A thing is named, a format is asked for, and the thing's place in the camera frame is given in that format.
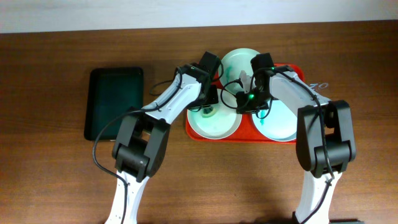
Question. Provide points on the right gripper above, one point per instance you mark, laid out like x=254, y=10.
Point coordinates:
x=249, y=104

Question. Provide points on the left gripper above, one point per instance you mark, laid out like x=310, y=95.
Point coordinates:
x=210, y=98

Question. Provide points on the green dish sponge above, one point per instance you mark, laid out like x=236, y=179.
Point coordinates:
x=208, y=111

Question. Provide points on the white plate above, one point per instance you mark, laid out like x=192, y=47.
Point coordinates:
x=222, y=124
x=280, y=124

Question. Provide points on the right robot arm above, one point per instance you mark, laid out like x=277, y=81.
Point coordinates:
x=325, y=142

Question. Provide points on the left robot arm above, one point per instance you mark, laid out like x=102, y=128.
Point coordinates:
x=143, y=135

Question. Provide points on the red plastic tray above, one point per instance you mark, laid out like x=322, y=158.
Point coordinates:
x=246, y=133

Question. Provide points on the black rectangular tray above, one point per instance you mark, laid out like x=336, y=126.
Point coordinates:
x=111, y=92

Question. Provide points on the mint green plate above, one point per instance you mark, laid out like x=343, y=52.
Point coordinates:
x=237, y=66

